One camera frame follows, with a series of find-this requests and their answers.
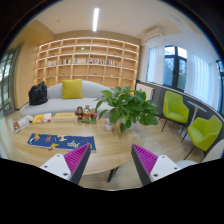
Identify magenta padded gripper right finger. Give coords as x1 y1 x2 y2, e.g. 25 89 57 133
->
131 144 180 186

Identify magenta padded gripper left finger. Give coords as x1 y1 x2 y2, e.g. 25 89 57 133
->
41 144 91 184

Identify blue patterned towel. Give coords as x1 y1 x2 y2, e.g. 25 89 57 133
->
27 133 96 151

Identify cartoon figurine set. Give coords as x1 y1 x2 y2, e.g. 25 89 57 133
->
75 105 97 124

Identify white candle jar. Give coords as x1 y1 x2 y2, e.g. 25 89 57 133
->
104 119 114 131

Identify yellow red picture book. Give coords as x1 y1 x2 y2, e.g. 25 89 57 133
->
33 113 51 124

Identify near lime green chair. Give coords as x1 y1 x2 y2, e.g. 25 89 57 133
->
183 115 223 155

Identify lime green chair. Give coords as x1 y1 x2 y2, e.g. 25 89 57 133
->
183 115 223 155
163 91 189 125

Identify far lime green chair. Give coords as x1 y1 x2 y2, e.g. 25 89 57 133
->
163 91 189 125

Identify white red booklet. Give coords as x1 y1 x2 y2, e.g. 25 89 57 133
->
13 115 33 133

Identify green potted plant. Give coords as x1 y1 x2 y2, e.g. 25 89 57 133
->
96 86 158 133

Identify light grey sofa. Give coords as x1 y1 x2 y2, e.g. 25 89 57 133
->
20 80 108 117

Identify yellow cushion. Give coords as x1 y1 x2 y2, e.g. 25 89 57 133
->
62 79 83 99

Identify black bag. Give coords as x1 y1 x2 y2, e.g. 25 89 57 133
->
28 81 48 105

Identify white sheer curtain left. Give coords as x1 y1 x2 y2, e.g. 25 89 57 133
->
147 45 165 85

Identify white sheer curtain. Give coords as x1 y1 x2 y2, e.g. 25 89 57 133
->
147 45 165 85
184 52 220 110

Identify white sheer curtain right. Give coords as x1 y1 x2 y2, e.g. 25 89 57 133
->
184 52 220 110

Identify black framed window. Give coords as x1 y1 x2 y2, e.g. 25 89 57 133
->
163 45 187 92

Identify white air conditioner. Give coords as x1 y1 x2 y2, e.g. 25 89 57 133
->
143 27 163 42

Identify ceiling light strip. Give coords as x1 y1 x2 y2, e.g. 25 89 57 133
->
93 8 99 32

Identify wooden bookshelf wall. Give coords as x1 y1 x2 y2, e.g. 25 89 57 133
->
34 37 139 89

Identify glass door black frame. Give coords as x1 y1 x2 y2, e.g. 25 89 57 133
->
0 48 19 116

